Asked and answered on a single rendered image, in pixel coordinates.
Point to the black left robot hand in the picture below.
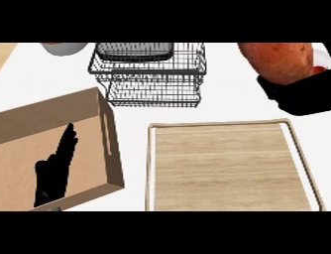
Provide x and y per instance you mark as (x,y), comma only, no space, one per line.
(50,178)

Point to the orange-brown sweet potato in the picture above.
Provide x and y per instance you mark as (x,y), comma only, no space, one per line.
(280,61)

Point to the grey pot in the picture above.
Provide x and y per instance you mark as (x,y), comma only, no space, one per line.
(65,49)

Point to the brown wooden crate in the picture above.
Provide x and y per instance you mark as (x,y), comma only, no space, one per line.
(11,158)

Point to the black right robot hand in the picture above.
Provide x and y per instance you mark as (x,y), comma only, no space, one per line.
(314,94)

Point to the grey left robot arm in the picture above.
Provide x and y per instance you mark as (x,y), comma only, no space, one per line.
(54,209)

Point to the pale wooden tray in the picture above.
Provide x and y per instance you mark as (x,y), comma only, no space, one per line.
(226,168)

